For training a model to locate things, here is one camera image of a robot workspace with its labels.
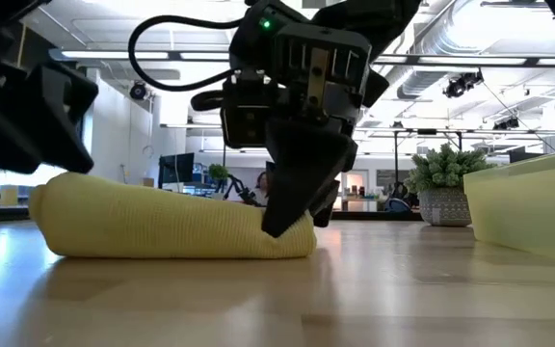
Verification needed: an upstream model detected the yellow translucent plastic basket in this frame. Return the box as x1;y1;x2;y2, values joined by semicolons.
462;147;555;266

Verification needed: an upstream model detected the black ceiling spotlight cluster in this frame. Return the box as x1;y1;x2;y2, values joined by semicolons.
442;69;485;99

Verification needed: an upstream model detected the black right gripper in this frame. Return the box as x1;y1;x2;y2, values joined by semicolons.
228;0;390;239

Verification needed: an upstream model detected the blue background chair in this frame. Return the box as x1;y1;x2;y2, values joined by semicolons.
386;197;411;213

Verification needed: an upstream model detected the person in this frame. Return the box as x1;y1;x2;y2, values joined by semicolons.
253;171;274;206

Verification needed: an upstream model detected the silver ventilation duct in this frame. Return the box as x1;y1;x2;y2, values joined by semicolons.
395;0;457;100

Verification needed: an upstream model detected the black aluminium table frame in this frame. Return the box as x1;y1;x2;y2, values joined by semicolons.
0;205;423;223

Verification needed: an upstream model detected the black background workstation frame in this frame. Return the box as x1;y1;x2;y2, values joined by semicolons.
392;127;464;194

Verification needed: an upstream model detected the artificial green potted plant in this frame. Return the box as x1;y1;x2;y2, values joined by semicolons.
404;143;498;227

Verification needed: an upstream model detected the small background potted plant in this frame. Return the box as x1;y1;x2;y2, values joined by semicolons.
208;163;229;200

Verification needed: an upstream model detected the yellow microfiber towel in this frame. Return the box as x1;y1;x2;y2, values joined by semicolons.
28;172;318;260

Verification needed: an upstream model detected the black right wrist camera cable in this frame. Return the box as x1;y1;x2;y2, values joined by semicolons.
126;13;246;113

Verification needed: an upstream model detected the black background monitor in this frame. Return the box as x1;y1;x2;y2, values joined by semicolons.
158;152;196;190

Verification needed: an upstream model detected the yellow background bin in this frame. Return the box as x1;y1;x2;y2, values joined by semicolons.
0;185;19;207

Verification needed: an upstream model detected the dark background screen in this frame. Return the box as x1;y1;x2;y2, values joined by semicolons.
508;147;543;163

